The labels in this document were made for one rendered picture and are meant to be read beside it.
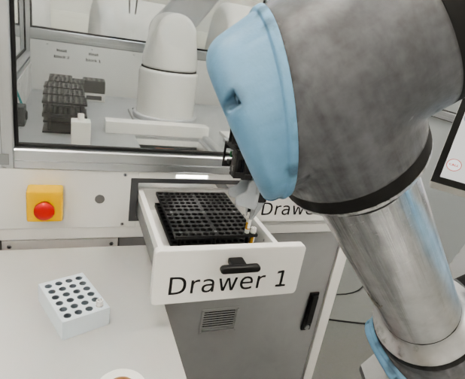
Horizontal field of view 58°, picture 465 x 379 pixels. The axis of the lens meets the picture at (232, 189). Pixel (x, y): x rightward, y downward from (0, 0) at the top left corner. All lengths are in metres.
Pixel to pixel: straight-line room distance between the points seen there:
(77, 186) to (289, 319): 0.81
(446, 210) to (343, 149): 2.34
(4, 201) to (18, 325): 0.31
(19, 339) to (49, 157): 0.38
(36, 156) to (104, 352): 0.44
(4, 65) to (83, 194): 0.31
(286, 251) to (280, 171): 0.56
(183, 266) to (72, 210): 0.38
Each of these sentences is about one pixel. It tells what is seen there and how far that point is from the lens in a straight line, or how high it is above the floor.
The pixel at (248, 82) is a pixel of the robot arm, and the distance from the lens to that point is 0.24.
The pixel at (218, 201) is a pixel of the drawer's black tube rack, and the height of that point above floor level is 0.90.
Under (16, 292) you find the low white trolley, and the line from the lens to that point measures 0.92.
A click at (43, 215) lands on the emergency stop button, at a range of 0.96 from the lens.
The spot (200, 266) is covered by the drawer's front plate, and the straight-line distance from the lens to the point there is 0.75.
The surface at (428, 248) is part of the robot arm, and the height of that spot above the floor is 1.15.
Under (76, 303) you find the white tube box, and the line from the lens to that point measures 0.82.
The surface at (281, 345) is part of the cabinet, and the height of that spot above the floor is 0.33.
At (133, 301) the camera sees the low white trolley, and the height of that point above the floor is 0.76.
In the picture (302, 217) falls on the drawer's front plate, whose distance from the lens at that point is 1.19.
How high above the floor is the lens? 1.29
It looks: 21 degrees down
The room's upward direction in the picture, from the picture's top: 9 degrees clockwise
